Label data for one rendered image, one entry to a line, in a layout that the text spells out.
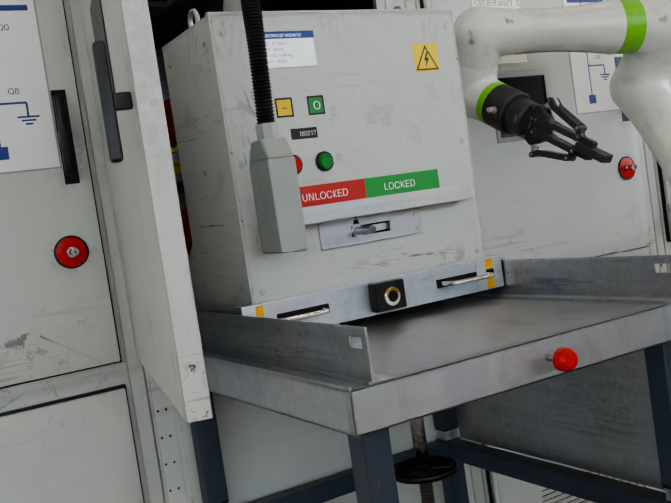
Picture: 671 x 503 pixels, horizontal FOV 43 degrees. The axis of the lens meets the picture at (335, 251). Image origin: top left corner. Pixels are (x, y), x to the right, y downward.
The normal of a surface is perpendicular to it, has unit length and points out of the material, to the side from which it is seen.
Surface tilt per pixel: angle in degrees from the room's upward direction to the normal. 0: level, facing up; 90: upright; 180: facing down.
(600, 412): 90
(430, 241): 90
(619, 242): 90
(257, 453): 90
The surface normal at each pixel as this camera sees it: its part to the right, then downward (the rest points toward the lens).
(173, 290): 0.31, 0.00
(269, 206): -0.85, 0.15
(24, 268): 0.50, -0.03
